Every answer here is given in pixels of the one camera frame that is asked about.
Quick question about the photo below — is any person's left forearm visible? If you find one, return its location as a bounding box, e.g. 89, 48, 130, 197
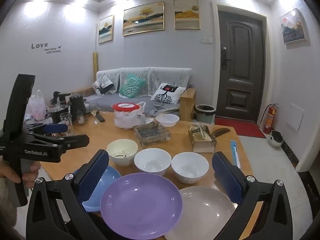
0, 177, 27, 240

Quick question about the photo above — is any blue toothbrush pack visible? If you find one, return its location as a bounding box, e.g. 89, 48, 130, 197
230, 140, 241, 169

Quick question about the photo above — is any purple plate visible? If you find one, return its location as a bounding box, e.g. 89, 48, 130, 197
100, 172, 183, 240

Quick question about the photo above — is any black electric kettle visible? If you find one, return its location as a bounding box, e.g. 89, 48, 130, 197
69, 94, 87, 117

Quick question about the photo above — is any white ceramic bowl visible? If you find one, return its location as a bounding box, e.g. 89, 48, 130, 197
134, 148, 172, 176
171, 152, 209, 183

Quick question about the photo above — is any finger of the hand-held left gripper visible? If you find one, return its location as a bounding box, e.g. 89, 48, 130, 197
32, 134, 90, 154
26, 123, 68, 137

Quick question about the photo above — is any frameless canvas painting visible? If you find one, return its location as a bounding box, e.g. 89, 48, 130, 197
279, 8, 308, 45

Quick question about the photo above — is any wide landscape painting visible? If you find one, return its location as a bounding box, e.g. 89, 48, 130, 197
122, 2, 165, 36

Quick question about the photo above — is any glass ashtray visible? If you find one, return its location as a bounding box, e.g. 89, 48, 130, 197
133, 122, 171, 147

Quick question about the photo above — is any black coffee machine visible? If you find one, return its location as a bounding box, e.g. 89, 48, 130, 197
50, 91, 72, 105

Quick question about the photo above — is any wooden comb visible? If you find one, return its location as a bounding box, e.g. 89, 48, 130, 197
211, 127, 232, 138

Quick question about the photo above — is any rolled bamboo mat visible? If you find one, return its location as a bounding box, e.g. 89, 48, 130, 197
92, 52, 99, 82

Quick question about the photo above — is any white helmet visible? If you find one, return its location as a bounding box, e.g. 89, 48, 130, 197
269, 130, 284, 146

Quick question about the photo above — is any small shallow white bowl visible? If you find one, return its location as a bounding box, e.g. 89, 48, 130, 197
156, 114, 180, 127

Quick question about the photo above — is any red doormat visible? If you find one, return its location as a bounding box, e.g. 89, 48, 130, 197
214, 118, 266, 139

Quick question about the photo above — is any dark brown door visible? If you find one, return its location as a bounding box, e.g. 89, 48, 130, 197
217, 4, 266, 124

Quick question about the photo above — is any grey lace sofa cover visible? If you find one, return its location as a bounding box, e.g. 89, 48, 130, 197
96, 67, 192, 97

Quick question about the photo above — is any wine glass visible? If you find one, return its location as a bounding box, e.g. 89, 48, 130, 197
89, 104, 100, 125

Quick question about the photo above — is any clear glass cup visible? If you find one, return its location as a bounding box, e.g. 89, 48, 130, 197
59, 112, 75, 137

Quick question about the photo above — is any golden tissue box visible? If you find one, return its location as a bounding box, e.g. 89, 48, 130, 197
188, 123, 217, 153

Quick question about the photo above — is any blue plate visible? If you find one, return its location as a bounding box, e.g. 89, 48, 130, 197
72, 166, 122, 213

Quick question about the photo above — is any grey trash bin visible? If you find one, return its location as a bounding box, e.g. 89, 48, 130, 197
194, 104, 216, 125

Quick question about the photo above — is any black lettering wall sticker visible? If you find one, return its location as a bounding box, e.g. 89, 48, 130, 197
31, 42, 62, 54

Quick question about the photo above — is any white wall panel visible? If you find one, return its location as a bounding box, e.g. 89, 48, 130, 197
286, 103, 304, 131

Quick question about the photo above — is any person's left hand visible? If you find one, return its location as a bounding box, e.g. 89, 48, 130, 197
0, 158, 42, 184

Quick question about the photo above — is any cream bowl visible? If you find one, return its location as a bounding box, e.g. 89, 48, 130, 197
106, 139, 138, 167

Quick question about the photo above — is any golden hills painting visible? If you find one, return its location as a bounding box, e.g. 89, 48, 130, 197
174, 0, 200, 30

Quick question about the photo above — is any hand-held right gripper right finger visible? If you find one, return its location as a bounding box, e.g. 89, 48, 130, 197
212, 151, 293, 240

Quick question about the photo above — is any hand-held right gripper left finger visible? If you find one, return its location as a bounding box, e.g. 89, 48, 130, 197
26, 149, 110, 240

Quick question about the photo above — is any white tree print cushion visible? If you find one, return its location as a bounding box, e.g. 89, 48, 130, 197
151, 83, 187, 105

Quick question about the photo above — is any small mountain painting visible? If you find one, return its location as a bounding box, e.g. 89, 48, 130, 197
98, 15, 114, 44

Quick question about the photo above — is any grey plate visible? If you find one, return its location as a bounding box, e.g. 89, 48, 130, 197
164, 187, 237, 240

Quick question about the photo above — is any red fire extinguisher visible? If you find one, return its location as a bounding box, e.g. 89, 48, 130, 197
260, 104, 279, 135

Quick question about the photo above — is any white plastic bag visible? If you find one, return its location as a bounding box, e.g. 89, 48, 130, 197
26, 90, 50, 120

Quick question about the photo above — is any black door lock handle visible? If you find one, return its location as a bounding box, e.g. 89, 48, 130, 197
221, 47, 232, 70

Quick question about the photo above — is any black white leaf cushion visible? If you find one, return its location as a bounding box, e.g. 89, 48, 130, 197
92, 76, 115, 96

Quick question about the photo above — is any teal patterned cushion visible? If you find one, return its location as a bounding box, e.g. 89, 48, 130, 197
119, 74, 146, 99

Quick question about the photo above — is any wooden sofa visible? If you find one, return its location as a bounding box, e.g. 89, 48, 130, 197
71, 67, 196, 122

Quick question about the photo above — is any red-lidded container in bag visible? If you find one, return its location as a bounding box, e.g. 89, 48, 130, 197
114, 102, 147, 130

